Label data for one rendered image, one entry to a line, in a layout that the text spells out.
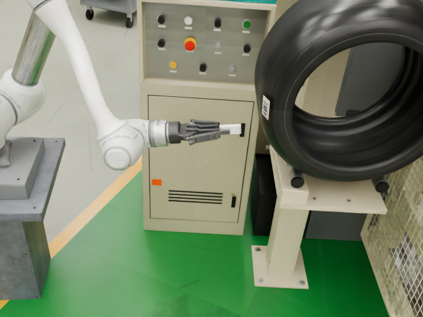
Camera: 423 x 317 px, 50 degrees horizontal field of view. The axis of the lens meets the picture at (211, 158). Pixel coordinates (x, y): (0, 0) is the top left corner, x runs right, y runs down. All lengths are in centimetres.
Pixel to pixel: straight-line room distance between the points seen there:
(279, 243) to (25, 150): 121
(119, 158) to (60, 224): 140
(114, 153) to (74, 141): 202
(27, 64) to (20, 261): 85
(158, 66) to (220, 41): 30
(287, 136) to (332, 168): 19
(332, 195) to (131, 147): 73
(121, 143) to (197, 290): 117
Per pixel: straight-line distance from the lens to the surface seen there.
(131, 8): 513
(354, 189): 171
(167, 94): 206
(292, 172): 153
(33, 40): 178
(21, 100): 191
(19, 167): 189
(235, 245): 252
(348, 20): 127
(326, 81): 175
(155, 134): 148
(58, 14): 149
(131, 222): 263
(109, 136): 134
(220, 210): 243
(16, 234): 206
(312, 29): 128
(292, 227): 217
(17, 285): 230
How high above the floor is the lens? 181
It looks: 36 degrees down
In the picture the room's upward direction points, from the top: 5 degrees clockwise
